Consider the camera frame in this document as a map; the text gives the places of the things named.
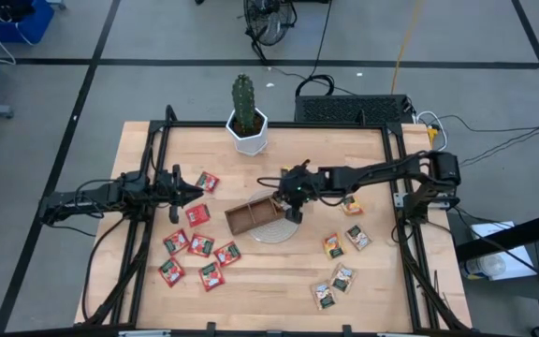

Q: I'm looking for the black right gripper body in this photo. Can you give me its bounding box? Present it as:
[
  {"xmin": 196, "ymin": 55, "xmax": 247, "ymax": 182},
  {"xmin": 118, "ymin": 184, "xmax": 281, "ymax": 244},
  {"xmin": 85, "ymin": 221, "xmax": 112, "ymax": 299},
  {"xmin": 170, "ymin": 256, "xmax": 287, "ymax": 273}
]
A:
[{"xmin": 278, "ymin": 158, "xmax": 329, "ymax": 225}]

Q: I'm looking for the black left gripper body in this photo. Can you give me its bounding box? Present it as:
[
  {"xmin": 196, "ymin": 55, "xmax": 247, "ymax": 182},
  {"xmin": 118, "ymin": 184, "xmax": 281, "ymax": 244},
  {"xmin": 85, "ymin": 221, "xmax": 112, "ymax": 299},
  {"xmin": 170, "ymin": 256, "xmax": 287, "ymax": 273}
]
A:
[{"xmin": 153, "ymin": 163, "xmax": 182, "ymax": 225}]

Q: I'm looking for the wooden three-compartment tray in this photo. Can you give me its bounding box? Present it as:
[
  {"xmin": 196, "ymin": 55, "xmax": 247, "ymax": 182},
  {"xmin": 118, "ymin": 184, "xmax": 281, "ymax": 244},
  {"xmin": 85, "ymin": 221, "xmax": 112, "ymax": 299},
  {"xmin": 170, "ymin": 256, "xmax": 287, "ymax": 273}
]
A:
[{"xmin": 224, "ymin": 194, "xmax": 287, "ymax": 237}]

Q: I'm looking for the round woven placemat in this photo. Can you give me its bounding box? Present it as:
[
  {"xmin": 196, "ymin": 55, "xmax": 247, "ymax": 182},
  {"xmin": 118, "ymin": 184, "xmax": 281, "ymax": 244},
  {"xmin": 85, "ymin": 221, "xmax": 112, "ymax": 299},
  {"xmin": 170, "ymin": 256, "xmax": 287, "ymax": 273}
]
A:
[{"xmin": 245, "ymin": 188, "xmax": 299, "ymax": 245}]

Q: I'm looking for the white hexagonal plant pot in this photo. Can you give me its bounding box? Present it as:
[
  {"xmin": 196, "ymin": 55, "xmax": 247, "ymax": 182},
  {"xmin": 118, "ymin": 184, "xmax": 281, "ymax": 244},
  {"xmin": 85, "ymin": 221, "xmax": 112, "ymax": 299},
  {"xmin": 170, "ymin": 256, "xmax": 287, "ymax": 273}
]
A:
[{"xmin": 225, "ymin": 108, "xmax": 270, "ymax": 158}]

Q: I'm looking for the black computer case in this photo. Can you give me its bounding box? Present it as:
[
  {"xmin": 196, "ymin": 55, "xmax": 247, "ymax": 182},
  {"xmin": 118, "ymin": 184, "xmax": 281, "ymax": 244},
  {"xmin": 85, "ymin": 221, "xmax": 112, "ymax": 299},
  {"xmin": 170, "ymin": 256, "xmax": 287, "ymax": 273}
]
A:
[{"xmin": 293, "ymin": 94, "xmax": 415, "ymax": 125}]

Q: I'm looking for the green cactus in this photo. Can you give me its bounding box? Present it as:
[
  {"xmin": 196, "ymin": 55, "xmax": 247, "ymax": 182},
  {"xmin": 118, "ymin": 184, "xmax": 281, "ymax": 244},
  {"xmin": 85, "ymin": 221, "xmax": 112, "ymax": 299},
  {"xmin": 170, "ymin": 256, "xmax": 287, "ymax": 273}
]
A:
[{"xmin": 230, "ymin": 73, "xmax": 256, "ymax": 135}]

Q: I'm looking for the black floor fan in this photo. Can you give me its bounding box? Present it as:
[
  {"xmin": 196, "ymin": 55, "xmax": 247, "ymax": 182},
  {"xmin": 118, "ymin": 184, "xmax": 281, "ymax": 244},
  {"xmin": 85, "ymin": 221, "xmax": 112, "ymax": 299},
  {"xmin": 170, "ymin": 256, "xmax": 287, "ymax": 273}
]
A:
[{"xmin": 242, "ymin": 0, "xmax": 298, "ymax": 62}]

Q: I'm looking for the large blue bin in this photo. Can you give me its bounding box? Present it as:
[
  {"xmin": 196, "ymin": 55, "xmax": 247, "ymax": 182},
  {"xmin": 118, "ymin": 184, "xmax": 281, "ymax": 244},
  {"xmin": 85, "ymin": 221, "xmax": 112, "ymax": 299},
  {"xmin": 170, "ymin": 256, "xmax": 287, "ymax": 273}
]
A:
[{"xmin": 0, "ymin": 0, "xmax": 56, "ymax": 45}]

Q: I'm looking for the white box device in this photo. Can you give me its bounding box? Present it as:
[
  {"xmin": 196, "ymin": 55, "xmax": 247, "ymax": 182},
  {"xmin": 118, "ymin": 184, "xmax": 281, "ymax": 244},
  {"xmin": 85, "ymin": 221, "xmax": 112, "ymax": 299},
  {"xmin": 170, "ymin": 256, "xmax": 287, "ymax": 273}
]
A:
[{"xmin": 459, "ymin": 221, "xmax": 538, "ymax": 282}]

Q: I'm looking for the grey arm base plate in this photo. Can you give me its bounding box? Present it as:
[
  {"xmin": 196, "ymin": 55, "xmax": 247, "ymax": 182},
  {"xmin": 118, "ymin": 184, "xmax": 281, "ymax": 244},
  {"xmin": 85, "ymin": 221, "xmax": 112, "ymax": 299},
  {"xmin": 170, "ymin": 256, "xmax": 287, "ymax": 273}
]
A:
[{"xmin": 392, "ymin": 191, "xmax": 452, "ymax": 211}]

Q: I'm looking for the black left arm cable bundle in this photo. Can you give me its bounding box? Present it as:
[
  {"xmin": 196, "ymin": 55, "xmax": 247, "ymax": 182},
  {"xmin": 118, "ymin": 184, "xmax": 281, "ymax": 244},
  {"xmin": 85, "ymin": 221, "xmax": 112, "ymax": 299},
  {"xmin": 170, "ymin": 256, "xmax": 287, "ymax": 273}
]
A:
[{"xmin": 80, "ymin": 212, "xmax": 158, "ymax": 328}]

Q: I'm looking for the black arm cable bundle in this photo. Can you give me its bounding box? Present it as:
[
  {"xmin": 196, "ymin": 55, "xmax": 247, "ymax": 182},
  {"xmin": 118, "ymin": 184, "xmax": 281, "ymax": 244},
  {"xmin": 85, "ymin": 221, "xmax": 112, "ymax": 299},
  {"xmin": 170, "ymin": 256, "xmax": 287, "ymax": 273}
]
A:
[
  {"xmin": 390, "ymin": 219, "xmax": 474, "ymax": 334},
  {"xmin": 80, "ymin": 212, "xmax": 158, "ymax": 328}
]

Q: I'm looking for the black floor cable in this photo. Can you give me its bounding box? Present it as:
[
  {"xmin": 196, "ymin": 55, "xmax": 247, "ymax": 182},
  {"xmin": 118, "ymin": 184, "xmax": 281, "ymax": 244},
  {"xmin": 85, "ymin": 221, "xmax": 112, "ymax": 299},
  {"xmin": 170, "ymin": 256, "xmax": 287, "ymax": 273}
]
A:
[{"xmin": 294, "ymin": 0, "xmax": 337, "ymax": 98}]

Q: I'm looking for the looped white cable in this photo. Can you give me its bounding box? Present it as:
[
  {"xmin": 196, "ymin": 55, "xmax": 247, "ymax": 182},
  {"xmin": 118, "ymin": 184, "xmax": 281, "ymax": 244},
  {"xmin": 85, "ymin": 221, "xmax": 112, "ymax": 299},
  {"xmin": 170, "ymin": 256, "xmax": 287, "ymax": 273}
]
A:
[{"xmin": 414, "ymin": 110, "xmax": 449, "ymax": 155}]

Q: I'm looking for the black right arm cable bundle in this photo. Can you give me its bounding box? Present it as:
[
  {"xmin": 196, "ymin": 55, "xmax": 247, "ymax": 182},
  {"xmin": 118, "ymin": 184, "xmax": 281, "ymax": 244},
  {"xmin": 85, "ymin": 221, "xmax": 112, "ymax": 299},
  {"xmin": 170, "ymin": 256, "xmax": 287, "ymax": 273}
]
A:
[{"xmin": 390, "ymin": 219, "xmax": 474, "ymax": 334}]

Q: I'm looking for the yellow cable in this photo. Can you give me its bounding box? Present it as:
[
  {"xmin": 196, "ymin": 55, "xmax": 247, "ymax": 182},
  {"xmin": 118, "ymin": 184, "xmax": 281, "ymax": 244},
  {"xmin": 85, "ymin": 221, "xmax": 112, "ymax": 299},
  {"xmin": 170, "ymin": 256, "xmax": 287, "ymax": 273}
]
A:
[{"xmin": 389, "ymin": 0, "xmax": 425, "ymax": 95}]

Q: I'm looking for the black cart frame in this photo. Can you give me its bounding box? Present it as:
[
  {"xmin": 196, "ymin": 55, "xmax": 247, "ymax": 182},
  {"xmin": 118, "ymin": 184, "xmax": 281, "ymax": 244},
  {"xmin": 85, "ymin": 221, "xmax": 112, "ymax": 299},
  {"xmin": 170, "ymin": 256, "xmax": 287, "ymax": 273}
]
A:
[{"xmin": 454, "ymin": 108, "xmax": 539, "ymax": 337}]

